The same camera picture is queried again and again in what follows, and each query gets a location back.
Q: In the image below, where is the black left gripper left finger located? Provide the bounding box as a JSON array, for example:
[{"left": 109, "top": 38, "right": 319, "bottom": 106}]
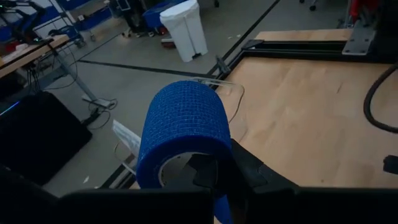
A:
[{"left": 58, "top": 152, "right": 218, "bottom": 224}]

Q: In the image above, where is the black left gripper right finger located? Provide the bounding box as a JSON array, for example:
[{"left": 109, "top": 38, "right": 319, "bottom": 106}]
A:
[{"left": 228, "top": 138, "right": 398, "bottom": 224}]

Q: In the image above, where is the blue bandage roll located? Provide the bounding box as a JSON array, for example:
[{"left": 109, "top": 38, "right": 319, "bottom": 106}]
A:
[{"left": 136, "top": 80, "right": 234, "bottom": 224}]

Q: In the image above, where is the clear plastic bin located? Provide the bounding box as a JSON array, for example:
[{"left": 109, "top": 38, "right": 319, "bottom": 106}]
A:
[{"left": 111, "top": 77, "right": 246, "bottom": 177}]

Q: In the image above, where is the white trash bin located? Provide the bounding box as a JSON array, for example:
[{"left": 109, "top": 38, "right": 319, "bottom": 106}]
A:
[{"left": 159, "top": 0, "right": 208, "bottom": 63}]

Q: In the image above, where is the wooden workbench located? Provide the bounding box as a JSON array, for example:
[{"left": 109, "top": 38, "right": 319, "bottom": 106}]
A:
[{"left": 0, "top": 33, "right": 112, "bottom": 109}]

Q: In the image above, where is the blue plastic crate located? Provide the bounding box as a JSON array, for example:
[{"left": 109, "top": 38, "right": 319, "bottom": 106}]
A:
[{"left": 141, "top": 0, "right": 190, "bottom": 30}]

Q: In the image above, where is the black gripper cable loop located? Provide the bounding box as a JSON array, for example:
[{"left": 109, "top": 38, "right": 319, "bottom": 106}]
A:
[{"left": 363, "top": 63, "right": 398, "bottom": 134}]

